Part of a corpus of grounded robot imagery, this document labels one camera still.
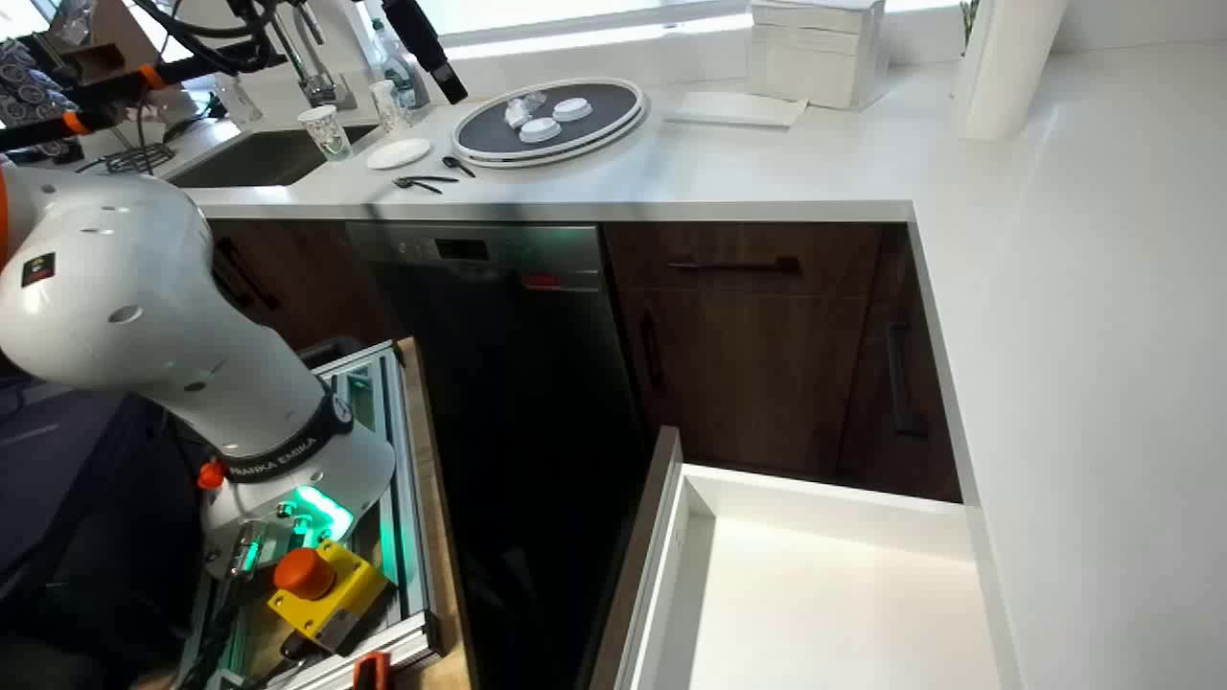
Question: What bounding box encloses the dark wood sink cabinet door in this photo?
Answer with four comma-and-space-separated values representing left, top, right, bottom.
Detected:
208, 223, 388, 362

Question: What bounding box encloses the wide open white drawer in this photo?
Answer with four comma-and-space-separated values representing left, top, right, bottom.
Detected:
588, 423, 1011, 690

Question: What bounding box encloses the black dishwasher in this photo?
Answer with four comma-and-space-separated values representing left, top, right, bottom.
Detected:
340, 223, 655, 690

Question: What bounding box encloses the round black tray white rim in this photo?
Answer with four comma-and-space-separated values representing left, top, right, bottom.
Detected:
451, 78, 653, 174

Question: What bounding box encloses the white cup lid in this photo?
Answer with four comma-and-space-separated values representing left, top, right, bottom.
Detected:
549, 92, 597, 126
514, 117, 569, 150

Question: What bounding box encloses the clear plastic bag white packet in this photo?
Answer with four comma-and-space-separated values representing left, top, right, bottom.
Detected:
501, 88, 551, 132

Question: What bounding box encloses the wooden mounting board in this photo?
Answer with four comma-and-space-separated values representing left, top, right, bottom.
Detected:
396, 334, 482, 690

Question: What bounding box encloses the small white round dish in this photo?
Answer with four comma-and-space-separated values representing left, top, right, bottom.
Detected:
363, 133, 436, 178

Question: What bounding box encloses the soap bottle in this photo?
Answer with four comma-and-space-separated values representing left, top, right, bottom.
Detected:
363, 22, 432, 126

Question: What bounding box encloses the white paper cup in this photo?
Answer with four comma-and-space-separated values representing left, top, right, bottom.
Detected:
299, 104, 355, 164

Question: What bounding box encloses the white napkin box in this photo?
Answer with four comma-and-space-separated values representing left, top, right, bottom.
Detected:
745, 0, 889, 111

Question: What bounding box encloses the yellow emergency stop button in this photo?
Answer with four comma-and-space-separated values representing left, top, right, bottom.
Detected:
264, 540, 396, 648

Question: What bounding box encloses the metal sink faucet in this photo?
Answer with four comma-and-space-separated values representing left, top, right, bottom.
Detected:
259, 0, 355, 117

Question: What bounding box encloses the dark kitchen sink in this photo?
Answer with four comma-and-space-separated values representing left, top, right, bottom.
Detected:
168, 118, 381, 192

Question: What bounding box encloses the small red clamp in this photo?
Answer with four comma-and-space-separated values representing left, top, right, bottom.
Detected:
350, 648, 396, 690

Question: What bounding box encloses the white paper towel roll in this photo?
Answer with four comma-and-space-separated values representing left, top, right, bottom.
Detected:
949, 0, 1068, 145

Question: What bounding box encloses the dark blue fabric cover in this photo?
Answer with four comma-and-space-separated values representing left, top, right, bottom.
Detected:
0, 362, 214, 690

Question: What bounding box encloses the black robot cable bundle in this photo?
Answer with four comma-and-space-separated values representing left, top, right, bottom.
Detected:
128, 0, 471, 109

